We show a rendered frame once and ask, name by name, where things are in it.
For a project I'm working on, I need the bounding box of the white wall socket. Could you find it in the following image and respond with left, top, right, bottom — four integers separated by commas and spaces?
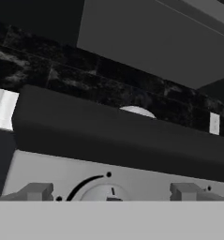
208, 112, 221, 136

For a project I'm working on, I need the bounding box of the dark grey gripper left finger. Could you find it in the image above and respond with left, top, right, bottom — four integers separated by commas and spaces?
0, 182, 54, 202

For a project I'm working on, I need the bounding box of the grey round stove knob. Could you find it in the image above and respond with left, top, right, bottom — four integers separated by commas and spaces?
79, 183, 130, 202

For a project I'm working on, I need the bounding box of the white kettle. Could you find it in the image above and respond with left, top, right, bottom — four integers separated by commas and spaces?
118, 105, 157, 120

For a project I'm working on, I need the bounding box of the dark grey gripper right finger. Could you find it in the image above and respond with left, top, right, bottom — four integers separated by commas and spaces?
169, 182, 224, 202

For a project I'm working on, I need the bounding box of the grey range hood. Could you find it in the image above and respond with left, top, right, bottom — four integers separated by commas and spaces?
76, 0, 224, 91

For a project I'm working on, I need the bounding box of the shiny silver container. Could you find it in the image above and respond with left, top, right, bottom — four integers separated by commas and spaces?
0, 85, 21, 131

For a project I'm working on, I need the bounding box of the black and grey stove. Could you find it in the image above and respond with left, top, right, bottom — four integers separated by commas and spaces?
0, 83, 224, 202

